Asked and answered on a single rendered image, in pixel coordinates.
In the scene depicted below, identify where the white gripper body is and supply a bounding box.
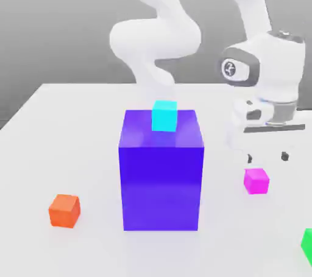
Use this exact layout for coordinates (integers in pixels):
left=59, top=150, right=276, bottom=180
left=228, top=122, right=307, bottom=156

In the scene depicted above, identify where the small magenta cube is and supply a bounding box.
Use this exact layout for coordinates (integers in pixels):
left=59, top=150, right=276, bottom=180
left=243, top=167, right=271, bottom=195

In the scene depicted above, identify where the small green cube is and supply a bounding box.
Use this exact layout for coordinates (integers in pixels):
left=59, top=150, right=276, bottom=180
left=300, top=228, right=312, bottom=267

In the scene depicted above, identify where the small cyan cube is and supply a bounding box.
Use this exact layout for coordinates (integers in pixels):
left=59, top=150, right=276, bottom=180
left=151, top=100, right=178, bottom=133

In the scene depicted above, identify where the small orange cube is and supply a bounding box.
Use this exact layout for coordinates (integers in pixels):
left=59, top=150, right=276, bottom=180
left=48, top=194, right=82, bottom=230

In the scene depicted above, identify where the large purple box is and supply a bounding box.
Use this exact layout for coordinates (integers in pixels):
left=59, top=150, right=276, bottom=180
left=118, top=109, right=205, bottom=232

